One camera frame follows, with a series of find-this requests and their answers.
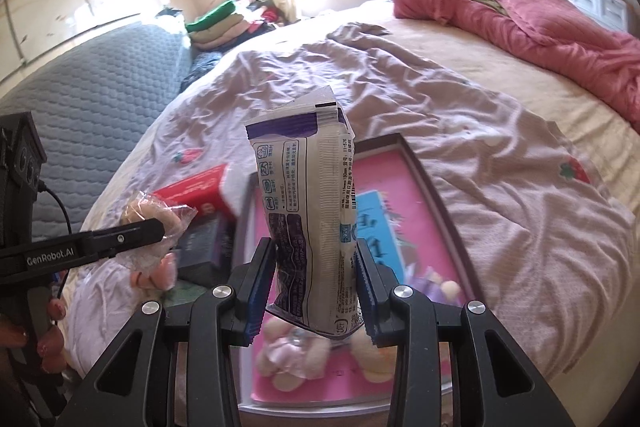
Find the mauve strawberry print bedsheet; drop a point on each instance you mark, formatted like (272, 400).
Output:
(450, 147)

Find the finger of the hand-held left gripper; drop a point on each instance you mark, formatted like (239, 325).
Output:
(135, 234)

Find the dark blue box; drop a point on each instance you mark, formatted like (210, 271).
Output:
(200, 247)

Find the beige bed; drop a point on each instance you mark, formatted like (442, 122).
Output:
(525, 77)

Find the stack of folded clothes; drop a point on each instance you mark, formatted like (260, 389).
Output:
(217, 24)

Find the orange cloth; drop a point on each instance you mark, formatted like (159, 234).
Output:
(150, 274)

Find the white purple wipes packet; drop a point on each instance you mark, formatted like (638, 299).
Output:
(300, 207)

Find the blue-grey quilted headboard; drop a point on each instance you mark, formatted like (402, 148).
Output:
(100, 87)

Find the grey tray with pink bottom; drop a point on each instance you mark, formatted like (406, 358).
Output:
(395, 177)

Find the pile of colourful clothes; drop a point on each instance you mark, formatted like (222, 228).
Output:
(262, 13)

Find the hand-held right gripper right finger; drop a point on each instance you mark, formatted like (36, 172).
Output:
(367, 302)

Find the dark patterned cloth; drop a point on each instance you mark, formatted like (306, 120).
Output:
(197, 69)

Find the person's left hand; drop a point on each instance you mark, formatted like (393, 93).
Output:
(52, 338)

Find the pink quilt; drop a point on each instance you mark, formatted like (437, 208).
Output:
(550, 37)

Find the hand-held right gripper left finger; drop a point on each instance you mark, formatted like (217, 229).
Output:
(257, 302)

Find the white drawer cabinet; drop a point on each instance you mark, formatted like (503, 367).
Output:
(597, 2)

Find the red tissue box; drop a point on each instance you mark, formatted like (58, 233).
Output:
(195, 189)

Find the beige plush toy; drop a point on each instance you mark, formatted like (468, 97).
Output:
(295, 357)

